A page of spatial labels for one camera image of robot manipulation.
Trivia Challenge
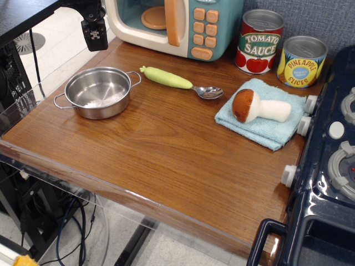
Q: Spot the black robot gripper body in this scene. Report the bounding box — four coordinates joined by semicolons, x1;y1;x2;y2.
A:
79;0;106;29

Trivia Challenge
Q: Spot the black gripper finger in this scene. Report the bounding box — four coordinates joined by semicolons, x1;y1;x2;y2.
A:
81;18;108;52

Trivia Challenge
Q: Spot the plush brown white mushroom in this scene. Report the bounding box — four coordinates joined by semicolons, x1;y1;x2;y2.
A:
232;89;292;123

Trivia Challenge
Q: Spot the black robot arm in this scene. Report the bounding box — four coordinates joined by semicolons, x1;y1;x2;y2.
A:
59;0;108;52

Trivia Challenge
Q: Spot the light blue folded towel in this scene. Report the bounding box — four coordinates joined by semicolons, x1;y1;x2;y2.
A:
215;78;306;151

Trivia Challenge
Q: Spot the small steel pot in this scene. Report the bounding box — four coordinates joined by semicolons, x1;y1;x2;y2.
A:
53;66;141;120

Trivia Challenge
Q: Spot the black desk at left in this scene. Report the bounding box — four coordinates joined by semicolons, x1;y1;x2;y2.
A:
0;0;60;47

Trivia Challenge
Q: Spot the toy microwave oven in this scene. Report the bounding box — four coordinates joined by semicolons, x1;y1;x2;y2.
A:
105;1;244;62

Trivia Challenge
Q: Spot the tomato sauce can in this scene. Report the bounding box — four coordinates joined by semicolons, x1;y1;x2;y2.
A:
235;9;286;74

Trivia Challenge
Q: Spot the pineapple slices can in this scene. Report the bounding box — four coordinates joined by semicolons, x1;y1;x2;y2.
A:
277;35;328;88

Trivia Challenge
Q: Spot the white stove knob upper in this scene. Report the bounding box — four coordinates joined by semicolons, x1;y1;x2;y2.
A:
304;95;318;114

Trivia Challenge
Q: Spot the white stove knob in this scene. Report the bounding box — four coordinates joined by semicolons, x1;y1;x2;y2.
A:
281;165;297;188
297;116;311;136
304;95;318;114

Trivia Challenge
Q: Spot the white stove knob middle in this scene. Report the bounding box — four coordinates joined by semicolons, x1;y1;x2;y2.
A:
297;116;311;136

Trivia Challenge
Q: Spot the yellow object bottom left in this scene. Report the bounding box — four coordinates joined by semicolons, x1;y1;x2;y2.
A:
12;255;38;266

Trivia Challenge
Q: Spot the white stove knob lower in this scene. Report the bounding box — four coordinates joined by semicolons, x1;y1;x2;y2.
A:
281;165;297;188

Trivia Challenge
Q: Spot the dark blue toy stove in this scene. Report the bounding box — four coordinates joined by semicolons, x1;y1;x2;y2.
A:
247;46;354;265

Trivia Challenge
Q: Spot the green handled metal spoon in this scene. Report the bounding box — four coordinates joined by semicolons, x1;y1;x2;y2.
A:
139;66;224;100

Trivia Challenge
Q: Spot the black cable under table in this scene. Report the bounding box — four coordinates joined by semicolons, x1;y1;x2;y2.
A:
38;193;98;266

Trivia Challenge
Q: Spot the blue cable under table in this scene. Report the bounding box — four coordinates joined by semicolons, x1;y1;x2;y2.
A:
55;198;87;266

